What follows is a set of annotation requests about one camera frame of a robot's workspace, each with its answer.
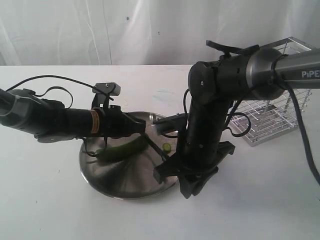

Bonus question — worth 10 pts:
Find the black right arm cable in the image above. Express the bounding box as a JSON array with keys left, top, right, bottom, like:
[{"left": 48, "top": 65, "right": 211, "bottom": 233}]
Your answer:
[{"left": 162, "top": 39, "right": 320, "bottom": 188}]

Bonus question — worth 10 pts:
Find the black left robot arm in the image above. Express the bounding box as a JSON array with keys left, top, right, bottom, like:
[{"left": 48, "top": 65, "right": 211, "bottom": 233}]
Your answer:
[{"left": 0, "top": 89, "right": 146, "bottom": 143}]

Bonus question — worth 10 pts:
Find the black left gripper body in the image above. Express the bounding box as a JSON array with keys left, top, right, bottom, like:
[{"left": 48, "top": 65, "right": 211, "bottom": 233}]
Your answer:
[{"left": 91, "top": 96, "right": 133, "bottom": 139}]

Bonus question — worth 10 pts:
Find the black handled kitchen knife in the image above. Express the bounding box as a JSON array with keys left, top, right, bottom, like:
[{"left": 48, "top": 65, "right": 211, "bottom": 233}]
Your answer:
[{"left": 141, "top": 133, "right": 169, "bottom": 161}]

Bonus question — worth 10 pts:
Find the chrome wire utensil holder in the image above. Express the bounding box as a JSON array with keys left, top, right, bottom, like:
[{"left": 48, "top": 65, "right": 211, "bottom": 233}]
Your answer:
[{"left": 226, "top": 36, "right": 320, "bottom": 146}]

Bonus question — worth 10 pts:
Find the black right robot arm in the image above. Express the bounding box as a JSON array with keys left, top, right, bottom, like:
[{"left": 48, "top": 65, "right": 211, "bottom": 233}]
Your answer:
[{"left": 153, "top": 40, "right": 320, "bottom": 198}]

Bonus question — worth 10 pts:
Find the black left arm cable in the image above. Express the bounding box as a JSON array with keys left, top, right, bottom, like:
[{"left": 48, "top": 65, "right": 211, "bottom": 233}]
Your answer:
[{"left": 0, "top": 76, "right": 111, "bottom": 157}]

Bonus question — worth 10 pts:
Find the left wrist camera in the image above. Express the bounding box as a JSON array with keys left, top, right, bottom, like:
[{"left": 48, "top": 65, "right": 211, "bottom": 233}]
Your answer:
[{"left": 92, "top": 82, "right": 121, "bottom": 96}]

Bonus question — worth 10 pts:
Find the white backdrop curtain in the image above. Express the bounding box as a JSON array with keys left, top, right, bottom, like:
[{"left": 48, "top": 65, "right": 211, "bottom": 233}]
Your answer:
[{"left": 0, "top": 0, "right": 320, "bottom": 66}]

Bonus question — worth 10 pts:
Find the round steel plate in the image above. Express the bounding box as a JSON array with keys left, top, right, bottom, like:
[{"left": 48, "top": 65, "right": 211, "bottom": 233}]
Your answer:
[{"left": 78, "top": 111, "right": 182, "bottom": 200}]

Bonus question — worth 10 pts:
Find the green cucumber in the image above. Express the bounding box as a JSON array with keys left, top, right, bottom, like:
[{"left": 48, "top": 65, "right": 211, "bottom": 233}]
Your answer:
[{"left": 94, "top": 136, "right": 149, "bottom": 163}]

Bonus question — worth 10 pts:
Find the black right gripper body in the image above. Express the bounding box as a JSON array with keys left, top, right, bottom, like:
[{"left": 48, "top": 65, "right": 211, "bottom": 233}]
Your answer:
[{"left": 153, "top": 141, "right": 236, "bottom": 199}]

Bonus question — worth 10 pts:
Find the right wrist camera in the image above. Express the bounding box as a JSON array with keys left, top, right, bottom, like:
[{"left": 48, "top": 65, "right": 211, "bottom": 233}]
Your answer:
[{"left": 151, "top": 113, "right": 187, "bottom": 135}]

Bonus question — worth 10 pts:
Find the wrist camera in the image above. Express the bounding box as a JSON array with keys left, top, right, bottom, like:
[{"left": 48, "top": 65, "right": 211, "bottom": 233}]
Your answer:
[
  {"left": 151, "top": 113, "right": 187, "bottom": 135},
  {"left": 92, "top": 82, "right": 121, "bottom": 96}
]

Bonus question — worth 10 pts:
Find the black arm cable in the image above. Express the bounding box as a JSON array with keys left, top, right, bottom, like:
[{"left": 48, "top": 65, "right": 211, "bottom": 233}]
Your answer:
[
  {"left": 0, "top": 76, "right": 111, "bottom": 157},
  {"left": 162, "top": 39, "right": 320, "bottom": 188}
]

